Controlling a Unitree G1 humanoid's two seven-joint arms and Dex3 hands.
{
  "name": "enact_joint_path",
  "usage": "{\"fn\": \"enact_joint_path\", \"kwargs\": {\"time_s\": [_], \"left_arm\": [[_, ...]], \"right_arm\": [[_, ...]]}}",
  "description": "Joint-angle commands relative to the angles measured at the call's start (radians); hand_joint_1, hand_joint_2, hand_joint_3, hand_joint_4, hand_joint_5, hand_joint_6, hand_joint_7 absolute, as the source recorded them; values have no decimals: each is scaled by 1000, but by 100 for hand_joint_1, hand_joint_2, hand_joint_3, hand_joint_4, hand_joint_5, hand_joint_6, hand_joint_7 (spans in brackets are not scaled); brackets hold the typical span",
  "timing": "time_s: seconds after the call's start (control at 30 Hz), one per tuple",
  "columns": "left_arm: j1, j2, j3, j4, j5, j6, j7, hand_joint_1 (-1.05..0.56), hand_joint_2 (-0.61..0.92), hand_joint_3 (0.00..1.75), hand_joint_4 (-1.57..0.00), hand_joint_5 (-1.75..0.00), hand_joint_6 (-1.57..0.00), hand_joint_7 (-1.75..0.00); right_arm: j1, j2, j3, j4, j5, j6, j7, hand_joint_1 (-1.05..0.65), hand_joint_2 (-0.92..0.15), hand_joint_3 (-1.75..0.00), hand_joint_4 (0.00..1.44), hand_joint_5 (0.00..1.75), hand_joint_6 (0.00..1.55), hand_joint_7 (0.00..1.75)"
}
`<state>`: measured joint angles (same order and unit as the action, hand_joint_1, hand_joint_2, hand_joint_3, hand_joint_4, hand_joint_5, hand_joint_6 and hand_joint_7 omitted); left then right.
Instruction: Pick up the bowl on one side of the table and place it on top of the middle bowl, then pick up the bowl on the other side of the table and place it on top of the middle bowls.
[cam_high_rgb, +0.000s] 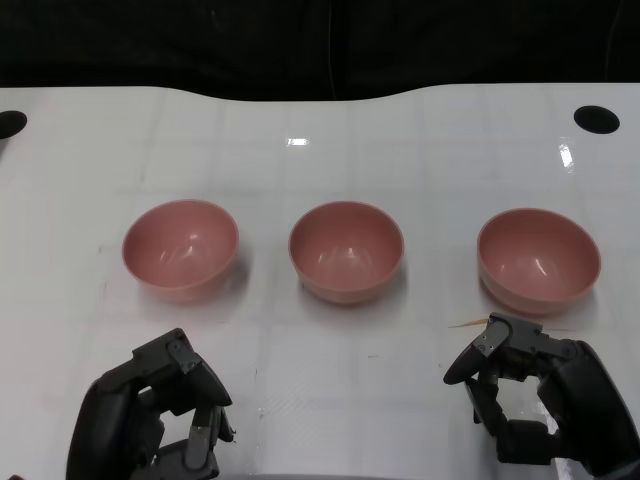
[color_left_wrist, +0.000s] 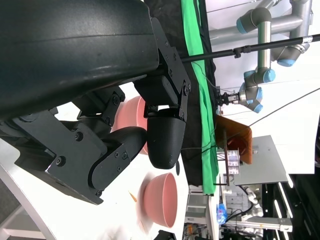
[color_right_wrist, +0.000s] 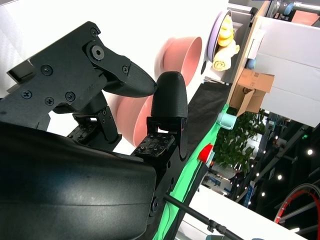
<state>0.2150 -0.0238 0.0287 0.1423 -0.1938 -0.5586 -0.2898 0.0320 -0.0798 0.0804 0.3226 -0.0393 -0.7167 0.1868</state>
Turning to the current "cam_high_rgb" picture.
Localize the pink bowl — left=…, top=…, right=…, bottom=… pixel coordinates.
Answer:
left=287, top=200, right=405, bottom=307
left=476, top=208, right=602, bottom=316
left=122, top=198, right=240, bottom=305

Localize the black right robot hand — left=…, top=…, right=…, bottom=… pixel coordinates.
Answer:
left=442, top=312, right=640, bottom=476

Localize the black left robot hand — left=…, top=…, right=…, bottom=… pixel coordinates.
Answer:
left=64, top=327, right=239, bottom=480

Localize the black round table grommet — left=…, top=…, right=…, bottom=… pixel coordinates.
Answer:
left=0, top=110, right=28, bottom=140
left=573, top=105, right=621, bottom=134

